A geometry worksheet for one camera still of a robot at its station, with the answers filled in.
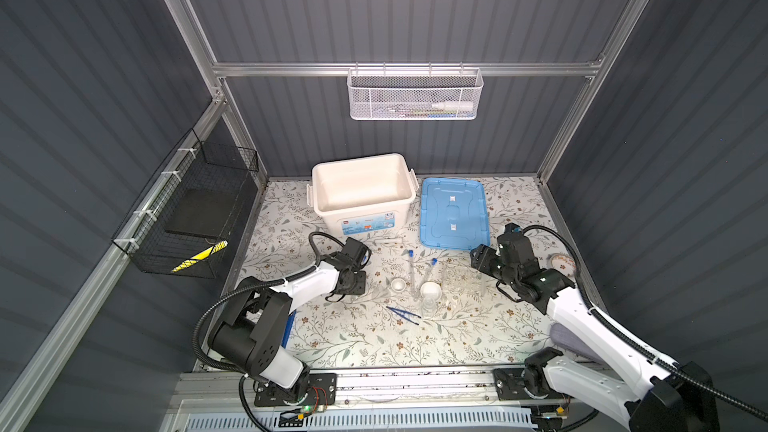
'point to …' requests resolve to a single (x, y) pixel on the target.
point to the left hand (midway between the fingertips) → (355, 285)
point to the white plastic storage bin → (364, 195)
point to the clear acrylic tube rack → (463, 285)
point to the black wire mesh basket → (185, 221)
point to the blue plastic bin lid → (453, 213)
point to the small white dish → (398, 285)
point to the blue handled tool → (288, 327)
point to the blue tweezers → (406, 312)
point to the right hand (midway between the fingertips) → (482, 256)
